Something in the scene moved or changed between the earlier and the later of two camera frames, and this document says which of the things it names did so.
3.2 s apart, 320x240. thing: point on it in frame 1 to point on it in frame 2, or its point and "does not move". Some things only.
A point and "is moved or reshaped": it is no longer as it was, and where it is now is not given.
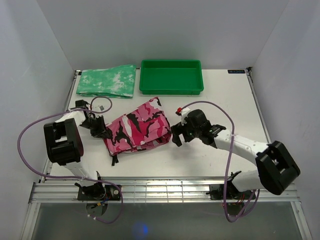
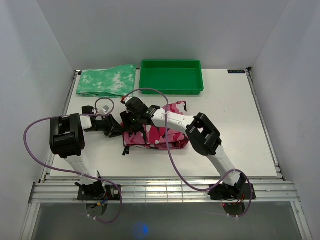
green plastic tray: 171,77 does not move
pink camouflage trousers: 147,128 is moved or reshaped
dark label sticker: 236,71 does not move
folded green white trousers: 117,81 does not move
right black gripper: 177,130 to 128,126
